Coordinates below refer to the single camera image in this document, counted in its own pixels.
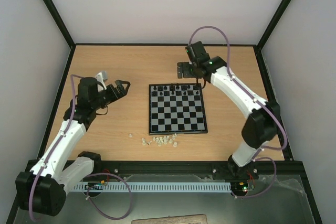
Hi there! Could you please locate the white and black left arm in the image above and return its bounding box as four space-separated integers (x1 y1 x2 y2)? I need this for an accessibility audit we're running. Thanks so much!
15 73 131 220

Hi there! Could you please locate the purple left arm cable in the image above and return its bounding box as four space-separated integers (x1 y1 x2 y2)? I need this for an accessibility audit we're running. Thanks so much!
29 73 132 222

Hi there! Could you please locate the black and grey chessboard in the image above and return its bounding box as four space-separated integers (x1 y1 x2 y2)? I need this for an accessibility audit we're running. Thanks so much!
149 83 208 135

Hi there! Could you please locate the black enclosure frame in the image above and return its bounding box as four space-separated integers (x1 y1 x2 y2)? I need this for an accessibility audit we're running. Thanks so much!
5 0 336 224

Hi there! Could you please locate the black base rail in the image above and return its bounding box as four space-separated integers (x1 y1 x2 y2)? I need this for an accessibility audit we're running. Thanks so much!
98 161 306 182

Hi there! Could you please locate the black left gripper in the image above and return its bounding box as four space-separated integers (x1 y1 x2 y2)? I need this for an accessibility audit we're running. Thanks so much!
93 80 131 110

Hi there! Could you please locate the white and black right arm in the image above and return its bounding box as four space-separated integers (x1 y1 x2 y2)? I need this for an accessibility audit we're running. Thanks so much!
185 41 283 178

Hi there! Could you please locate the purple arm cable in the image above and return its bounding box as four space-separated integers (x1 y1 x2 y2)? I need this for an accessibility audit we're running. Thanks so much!
29 73 132 222
188 26 288 199

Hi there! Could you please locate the light blue cable duct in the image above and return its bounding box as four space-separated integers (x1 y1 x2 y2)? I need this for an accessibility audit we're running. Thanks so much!
71 182 232 193

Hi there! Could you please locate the white chess pieces cluster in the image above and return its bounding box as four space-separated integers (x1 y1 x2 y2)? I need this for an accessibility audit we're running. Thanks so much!
152 133 177 146

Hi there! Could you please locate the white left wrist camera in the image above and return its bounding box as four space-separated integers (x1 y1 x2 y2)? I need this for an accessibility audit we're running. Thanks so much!
95 71 108 92

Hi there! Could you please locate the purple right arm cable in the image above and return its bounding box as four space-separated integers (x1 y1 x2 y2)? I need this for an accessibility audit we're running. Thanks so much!
188 26 288 199

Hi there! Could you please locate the small circuit board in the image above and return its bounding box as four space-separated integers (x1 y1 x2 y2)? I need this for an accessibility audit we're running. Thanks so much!
236 180 256 192

